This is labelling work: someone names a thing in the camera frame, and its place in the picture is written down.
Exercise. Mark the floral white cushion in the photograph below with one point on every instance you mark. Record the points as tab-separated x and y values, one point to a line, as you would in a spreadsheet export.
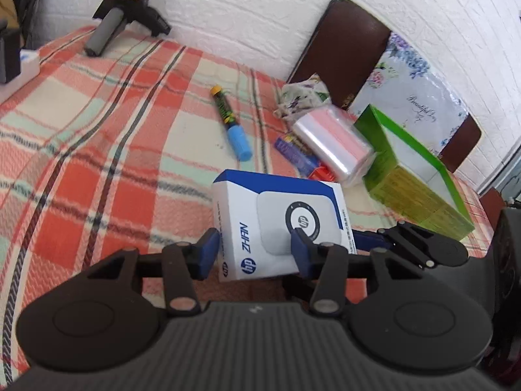
423	89

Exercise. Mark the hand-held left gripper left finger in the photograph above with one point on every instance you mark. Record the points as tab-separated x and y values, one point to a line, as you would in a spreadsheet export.
209	252

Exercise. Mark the dark object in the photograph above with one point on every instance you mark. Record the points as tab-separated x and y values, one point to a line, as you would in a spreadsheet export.
28	4

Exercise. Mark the floral pouch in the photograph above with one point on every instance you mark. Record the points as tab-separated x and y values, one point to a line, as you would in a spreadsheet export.
301	95

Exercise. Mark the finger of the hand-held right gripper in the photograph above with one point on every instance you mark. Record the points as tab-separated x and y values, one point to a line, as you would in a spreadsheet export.
366	239

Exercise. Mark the red packet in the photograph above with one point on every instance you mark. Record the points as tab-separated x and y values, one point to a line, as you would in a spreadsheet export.
321	173

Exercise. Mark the black power adapter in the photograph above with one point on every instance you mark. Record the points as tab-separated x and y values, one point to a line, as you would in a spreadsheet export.
9	53

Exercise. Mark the white and blue box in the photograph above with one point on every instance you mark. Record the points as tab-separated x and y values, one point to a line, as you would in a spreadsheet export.
244	203

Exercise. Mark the green cardboard box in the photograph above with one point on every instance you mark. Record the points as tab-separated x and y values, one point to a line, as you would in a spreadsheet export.
403	187

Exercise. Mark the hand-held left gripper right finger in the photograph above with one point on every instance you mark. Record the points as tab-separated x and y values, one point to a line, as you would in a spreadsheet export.
303	252

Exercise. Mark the dark brown chair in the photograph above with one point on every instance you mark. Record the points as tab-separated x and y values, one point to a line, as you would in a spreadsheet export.
346	49
490	205

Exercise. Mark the purple packet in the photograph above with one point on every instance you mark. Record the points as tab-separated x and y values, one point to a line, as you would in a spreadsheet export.
291	152

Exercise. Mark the plaid tablecloth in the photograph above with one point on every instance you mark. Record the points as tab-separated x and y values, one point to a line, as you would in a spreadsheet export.
101	150

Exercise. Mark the blue cap marker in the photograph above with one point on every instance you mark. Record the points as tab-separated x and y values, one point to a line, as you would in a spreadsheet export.
240	140

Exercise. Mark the pink zip bag pack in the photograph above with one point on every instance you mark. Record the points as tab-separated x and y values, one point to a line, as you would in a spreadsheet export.
329	142

